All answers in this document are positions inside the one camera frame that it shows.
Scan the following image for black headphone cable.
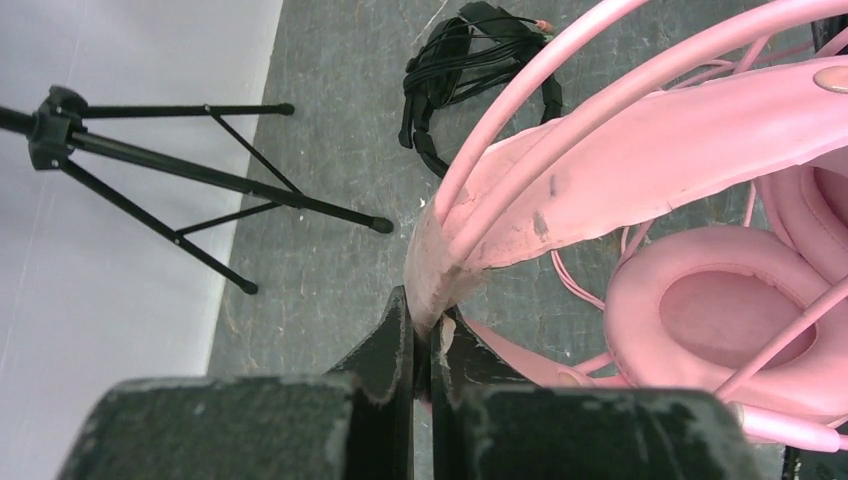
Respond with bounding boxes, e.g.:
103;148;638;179
402;14;556;111

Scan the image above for black music stand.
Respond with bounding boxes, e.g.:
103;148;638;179
1;86;394;295

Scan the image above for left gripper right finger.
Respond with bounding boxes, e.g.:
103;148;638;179
430;309;759;479

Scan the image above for pink headphones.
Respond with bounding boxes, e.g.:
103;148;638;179
404;1;847;452

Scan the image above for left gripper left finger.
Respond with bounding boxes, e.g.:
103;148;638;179
59;287;414;479

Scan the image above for black headphones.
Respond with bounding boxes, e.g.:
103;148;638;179
398;1;554;178

